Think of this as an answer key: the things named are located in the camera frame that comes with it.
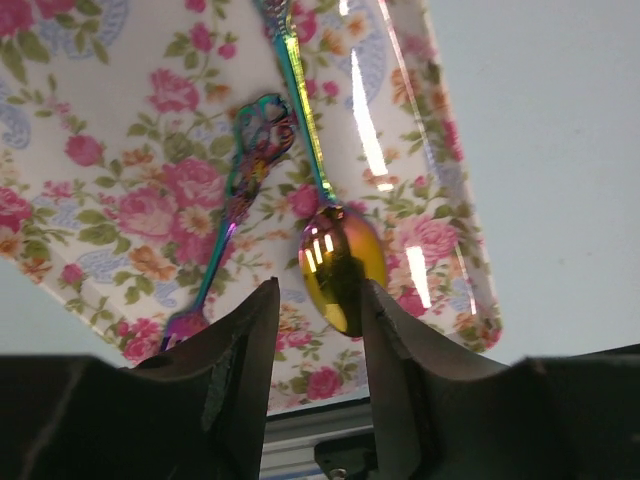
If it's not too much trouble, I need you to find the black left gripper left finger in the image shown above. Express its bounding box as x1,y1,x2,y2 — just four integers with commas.
1,279,280,479

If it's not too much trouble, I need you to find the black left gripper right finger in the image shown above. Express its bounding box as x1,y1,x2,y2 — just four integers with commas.
361,281,639,479

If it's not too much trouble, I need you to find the iridescent rainbow spoon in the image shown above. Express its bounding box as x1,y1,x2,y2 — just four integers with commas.
254,1,387,338

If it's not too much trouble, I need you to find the iridescent rainbow fork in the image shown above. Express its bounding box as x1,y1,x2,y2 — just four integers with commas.
160,93,296,352

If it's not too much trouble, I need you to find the aluminium frame rail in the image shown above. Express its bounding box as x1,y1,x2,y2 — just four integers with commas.
259,399,373,479

